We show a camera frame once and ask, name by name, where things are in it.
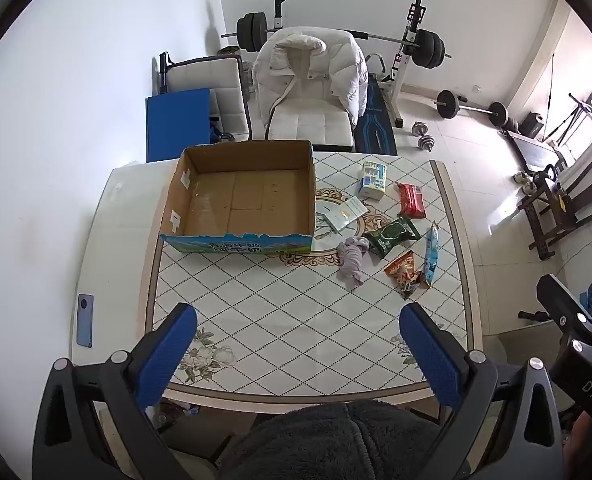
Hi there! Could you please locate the chrome dumbbell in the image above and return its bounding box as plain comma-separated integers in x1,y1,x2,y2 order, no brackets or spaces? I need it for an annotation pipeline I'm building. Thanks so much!
411,120,435,152

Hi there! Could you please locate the white green flat packet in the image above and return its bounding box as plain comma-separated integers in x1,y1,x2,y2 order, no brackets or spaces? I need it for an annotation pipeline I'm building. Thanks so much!
324,196,369,234

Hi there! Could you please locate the orange snack packet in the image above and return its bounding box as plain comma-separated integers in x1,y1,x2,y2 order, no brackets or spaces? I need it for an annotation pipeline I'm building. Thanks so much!
383,250,423,302

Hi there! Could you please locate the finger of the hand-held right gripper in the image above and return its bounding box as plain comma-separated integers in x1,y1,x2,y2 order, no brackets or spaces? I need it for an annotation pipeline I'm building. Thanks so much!
535,273,592,334

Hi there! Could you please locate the white blue tissue pack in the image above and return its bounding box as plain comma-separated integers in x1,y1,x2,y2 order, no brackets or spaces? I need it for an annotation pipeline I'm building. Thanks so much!
358,160,389,201

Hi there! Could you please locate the slim blue snack packet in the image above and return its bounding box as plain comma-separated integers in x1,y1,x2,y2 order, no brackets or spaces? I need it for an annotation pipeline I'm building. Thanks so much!
422,222,439,289

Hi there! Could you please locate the long barbell with black plates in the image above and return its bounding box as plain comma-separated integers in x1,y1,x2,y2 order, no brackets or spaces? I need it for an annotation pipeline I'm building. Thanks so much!
221,12,450,69

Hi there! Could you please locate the blue smartphone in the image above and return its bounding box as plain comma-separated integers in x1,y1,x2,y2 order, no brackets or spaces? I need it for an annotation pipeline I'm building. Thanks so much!
76,293,95,348

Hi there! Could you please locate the white puffer jacket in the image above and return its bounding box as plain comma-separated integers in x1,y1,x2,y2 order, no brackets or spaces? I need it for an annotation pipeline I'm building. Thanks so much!
252,27,369,127

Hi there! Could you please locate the short barbell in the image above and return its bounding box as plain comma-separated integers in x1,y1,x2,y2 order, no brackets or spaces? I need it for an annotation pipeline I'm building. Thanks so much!
435,88,508,126

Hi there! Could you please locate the white padded chair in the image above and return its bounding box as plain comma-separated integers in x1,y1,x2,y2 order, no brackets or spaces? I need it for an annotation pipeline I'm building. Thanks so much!
252,27,357,154
158,52,252,144

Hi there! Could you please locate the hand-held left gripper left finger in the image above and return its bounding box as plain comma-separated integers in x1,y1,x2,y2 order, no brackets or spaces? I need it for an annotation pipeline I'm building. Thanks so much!
32,303,199,480

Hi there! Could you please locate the grey cloth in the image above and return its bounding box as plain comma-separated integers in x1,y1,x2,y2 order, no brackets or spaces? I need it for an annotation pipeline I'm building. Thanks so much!
337,236,372,289

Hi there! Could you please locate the blue folded mat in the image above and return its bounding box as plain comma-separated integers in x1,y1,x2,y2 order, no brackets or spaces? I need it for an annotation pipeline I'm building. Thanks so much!
145,88,212,164

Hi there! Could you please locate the green wipes packet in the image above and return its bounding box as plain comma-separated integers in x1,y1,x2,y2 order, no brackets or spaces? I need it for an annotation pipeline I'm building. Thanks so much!
363,215,422,257

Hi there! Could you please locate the red wipes packet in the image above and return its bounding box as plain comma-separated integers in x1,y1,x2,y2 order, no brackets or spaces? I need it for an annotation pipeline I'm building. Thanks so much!
394,182,427,220

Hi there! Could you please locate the person's right hand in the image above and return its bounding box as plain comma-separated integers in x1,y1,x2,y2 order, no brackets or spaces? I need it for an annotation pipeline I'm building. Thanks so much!
568,409,592,462

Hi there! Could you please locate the dark wooden chair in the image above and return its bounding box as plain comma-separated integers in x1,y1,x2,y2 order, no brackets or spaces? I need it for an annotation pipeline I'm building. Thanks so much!
518,159,592,261

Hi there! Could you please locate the blue black weight bench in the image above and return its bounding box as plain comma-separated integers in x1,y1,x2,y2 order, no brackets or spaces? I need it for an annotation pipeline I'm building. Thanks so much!
353,74,397,154

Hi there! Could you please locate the grey fleece clothing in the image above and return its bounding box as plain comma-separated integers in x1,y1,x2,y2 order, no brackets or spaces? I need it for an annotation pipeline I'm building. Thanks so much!
220,399,458,480

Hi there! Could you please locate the black tripod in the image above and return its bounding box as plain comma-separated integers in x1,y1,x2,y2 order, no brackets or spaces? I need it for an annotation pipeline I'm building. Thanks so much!
545,92,592,146

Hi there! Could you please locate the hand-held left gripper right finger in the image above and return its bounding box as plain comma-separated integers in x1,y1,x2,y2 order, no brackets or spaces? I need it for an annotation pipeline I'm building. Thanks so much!
399,303,565,480

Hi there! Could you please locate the black speaker box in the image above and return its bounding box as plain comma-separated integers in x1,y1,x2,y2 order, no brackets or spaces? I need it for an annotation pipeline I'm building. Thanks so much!
520,112,545,139

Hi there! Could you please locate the cardboard box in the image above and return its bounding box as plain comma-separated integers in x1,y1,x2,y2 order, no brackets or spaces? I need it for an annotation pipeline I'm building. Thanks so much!
160,140,317,257

